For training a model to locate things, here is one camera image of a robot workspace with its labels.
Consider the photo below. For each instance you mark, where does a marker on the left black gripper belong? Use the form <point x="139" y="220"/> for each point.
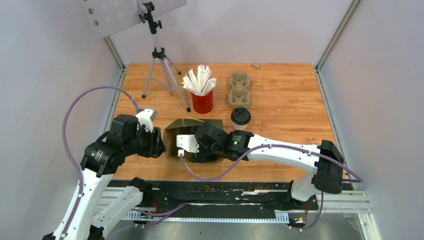
<point x="156" y="147"/>

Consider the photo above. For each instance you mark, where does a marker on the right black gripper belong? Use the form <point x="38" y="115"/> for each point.
<point x="202" y="156"/>

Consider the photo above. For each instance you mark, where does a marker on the green paper bag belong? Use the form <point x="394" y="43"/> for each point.
<point x="185" y="127"/>

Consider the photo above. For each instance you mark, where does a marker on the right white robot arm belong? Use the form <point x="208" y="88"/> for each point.
<point x="323" y="163"/>

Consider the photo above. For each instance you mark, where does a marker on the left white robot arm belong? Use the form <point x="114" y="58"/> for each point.
<point x="128" y="135"/>

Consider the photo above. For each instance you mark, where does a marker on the red straw holder cup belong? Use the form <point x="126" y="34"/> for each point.
<point x="203" y="104"/>

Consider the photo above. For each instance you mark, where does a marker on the cardboard cup carrier tray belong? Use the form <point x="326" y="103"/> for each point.
<point x="239" y="94"/>

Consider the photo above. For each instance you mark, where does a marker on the white wrapped straws bundle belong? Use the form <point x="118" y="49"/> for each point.
<point x="200" y="83"/>

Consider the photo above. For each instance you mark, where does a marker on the white perforated panel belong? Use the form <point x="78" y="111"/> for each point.
<point x="107" y="17"/>

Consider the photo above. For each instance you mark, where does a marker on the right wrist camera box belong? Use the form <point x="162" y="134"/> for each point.
<point x="186" y="143"/>

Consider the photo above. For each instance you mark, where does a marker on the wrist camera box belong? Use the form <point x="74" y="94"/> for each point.
<point x="146" y="117"/>
<point x="186" y="143"/>

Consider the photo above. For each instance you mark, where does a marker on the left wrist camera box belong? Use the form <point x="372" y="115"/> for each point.
<point x="146" y="117"/>

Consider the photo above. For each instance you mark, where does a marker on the silver camera tripod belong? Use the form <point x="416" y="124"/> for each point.
<point x="159" y="54"/>

